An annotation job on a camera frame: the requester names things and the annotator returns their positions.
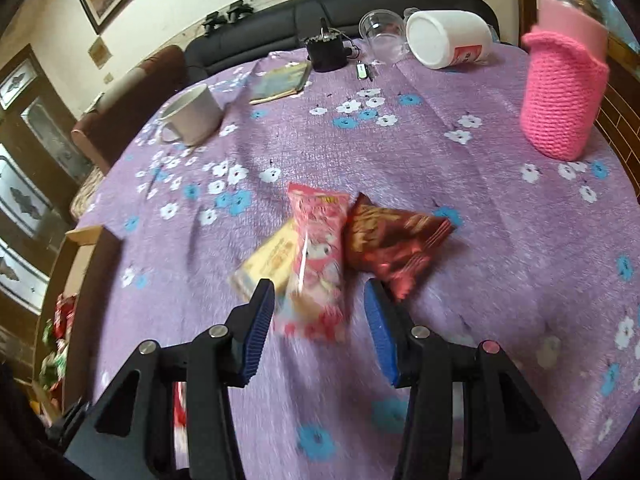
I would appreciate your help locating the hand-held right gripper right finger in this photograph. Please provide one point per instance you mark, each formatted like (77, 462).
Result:
(380, 330)

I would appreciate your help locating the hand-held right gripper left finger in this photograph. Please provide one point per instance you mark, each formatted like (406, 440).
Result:
(257, 330)

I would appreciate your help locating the cream packet with red label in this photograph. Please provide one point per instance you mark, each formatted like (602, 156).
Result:
(267, 260)

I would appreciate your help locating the small dark red foil packet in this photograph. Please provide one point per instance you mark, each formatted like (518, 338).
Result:
(390, 240)

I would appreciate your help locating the pink cartoon snack packet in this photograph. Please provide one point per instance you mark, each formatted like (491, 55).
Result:
(317, 255)

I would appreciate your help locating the long white red-printed packet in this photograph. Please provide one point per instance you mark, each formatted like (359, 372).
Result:
(178, 405)

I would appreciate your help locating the cardboard box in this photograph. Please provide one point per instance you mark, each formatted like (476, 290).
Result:
(82, 265)

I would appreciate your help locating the red candy packet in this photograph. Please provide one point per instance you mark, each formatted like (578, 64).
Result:
(64, 312)

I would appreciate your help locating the green twisted candy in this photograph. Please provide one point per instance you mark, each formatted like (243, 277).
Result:
(51, 365)

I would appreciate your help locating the purple floral tablecloth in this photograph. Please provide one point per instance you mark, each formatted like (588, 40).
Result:
(450, 185)

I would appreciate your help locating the white ceramic mug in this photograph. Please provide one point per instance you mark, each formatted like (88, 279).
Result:
(195, 110)

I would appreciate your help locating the brown armchair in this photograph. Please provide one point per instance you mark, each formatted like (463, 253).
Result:
(125, 110)

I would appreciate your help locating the small black device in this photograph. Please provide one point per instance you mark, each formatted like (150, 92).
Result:
(325, 52)

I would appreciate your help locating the dark wooden glass-door cabinet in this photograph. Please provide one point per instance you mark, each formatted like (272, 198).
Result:
(30, 160)

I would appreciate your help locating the clear plastic cup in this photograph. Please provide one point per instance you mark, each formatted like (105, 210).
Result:
(382, 35)

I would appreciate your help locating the bottle in pink knitted sleeve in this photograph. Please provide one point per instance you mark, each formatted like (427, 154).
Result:
(565, 95)

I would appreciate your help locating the white plastic canister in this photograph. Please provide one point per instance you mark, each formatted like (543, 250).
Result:
(450, 35)

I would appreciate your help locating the black leather sofa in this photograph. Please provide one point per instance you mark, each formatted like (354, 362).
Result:
(280, 22)

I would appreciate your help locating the black gadget on sofa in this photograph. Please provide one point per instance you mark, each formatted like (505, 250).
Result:
(239, 10)
(213, 21)

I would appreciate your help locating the window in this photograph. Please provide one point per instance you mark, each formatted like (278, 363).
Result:
(620, 15)

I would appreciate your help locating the beige wall plate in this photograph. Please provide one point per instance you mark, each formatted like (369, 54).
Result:
(99, 53)

